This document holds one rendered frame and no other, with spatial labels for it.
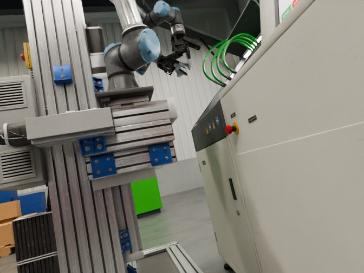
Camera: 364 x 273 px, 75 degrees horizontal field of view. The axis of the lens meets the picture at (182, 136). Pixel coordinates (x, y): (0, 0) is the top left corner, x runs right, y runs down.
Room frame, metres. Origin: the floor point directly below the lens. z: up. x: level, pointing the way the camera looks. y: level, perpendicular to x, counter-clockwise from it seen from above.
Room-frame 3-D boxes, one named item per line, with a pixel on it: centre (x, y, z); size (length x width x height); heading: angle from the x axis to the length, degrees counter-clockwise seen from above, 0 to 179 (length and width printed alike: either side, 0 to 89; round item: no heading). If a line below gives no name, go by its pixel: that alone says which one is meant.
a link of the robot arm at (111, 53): (0.98, 0.20, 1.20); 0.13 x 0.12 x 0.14; 59
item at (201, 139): (1.37, -0.16, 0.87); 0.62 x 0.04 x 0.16; 10
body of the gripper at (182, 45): (1.24, -0.10, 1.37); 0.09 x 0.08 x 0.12; 100
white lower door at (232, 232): (1.37, -0.14, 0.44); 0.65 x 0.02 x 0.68; 10
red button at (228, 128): (0.92, -0.20, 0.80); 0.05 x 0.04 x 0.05; 10
